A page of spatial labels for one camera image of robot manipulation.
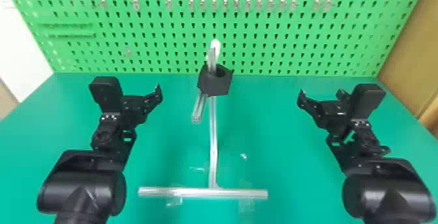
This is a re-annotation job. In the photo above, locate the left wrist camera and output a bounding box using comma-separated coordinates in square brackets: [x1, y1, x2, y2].
[88, 76, 124, 115]

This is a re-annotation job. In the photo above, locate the white panel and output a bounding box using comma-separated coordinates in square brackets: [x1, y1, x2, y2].
[0, 0, 55, 104]

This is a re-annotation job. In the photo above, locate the black nut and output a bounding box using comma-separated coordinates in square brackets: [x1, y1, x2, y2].
[197, 63, 235, 98]

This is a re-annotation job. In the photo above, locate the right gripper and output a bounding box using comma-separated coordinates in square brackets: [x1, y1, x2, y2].
[296, 89, 353, 136]

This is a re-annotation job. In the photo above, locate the metal stand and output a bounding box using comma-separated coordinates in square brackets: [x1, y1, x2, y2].
[137, 38, 269, 200]

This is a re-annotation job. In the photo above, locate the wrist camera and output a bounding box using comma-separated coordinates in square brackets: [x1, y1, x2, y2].
[88, 76, 124, 115]
[347, 83, 387, 120]

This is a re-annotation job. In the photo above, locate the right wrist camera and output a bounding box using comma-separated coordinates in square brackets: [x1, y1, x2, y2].
[347, 83, 387, 120]

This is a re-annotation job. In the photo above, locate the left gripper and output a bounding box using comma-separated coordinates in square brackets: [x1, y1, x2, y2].
[119, 83, 164, 131]

